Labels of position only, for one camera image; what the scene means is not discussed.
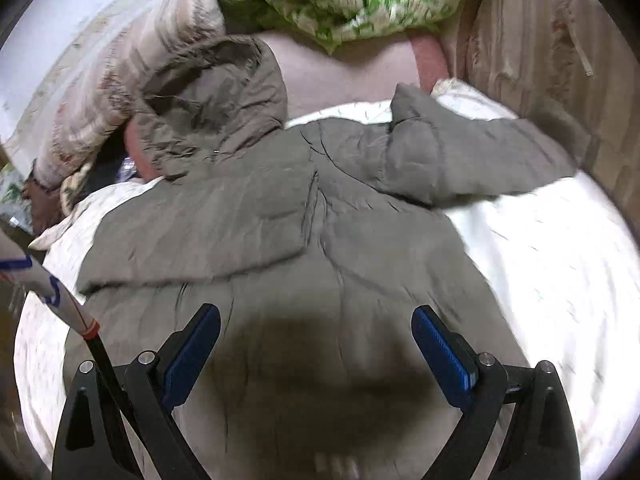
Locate olive puffer jacket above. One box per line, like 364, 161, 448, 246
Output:
77, 36, 576, 479

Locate white sleeve with blue marks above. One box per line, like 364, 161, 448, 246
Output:
0, 233, 100, 339

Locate white patterned bed sheet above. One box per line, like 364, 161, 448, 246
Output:
13, 78, 639, 479

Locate brown cloth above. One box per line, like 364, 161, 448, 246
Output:
21, 160, 64, 236

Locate floral cream cloth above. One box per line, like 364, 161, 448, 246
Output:
60, 158, 96, 217

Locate striped beige pillow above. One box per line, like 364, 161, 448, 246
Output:
32, 0, 224, 188

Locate striped beige side cushion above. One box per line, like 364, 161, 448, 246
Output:
466, 0, 639, 226

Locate pink quilted mattress pad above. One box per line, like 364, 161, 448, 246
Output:
124, 32, 449, 181

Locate black cable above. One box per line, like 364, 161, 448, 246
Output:
83, 331, 139, 430

